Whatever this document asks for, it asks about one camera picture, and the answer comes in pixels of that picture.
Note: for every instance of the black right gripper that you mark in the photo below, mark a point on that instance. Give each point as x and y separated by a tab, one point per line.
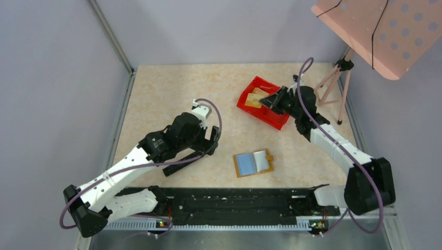
278	100

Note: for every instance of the grey slotted cable duct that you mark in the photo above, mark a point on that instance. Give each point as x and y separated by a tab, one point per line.
143	224

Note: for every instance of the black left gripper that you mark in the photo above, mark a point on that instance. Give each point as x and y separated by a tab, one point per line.
210	141

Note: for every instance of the orange card in bin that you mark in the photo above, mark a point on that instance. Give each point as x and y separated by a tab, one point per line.
259	91

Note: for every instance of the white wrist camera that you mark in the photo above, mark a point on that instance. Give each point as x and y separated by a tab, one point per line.
296	82
202	112

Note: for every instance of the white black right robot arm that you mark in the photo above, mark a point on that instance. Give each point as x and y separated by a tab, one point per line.
369	180

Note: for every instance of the black microphone silver head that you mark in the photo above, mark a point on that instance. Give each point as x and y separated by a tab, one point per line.
173	168

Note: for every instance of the yellow leather card holder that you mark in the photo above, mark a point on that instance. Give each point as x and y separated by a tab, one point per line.
253	163

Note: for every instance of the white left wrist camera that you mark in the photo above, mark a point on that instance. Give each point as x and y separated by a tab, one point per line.
202	112

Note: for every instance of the pink perforated music stand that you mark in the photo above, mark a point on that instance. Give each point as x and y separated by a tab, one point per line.
389	35

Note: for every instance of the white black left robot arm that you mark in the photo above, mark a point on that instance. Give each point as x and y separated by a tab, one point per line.
92	206

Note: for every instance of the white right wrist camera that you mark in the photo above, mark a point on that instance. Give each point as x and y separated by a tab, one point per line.
296	82

